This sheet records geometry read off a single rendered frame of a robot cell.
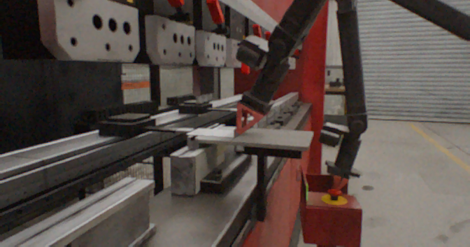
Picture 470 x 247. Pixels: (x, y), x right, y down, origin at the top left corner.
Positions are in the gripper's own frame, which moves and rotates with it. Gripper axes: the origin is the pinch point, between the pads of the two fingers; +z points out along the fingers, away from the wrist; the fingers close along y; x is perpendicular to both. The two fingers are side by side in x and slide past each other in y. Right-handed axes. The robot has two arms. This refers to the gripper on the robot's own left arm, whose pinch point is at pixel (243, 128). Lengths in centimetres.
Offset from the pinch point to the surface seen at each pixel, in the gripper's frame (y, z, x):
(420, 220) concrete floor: -192, 50, 125
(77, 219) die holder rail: 45.0, 8.1, -5.9
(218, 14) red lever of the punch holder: 8.4, -22.2, -15.4
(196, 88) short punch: 3.9, -3.9, -14.5
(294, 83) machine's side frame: -216, 6, -15
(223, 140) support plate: 7.8, 2.7, -1.4
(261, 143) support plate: 7.4, -1.6, 6.5
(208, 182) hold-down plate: 10.0, 12.7, 0.5
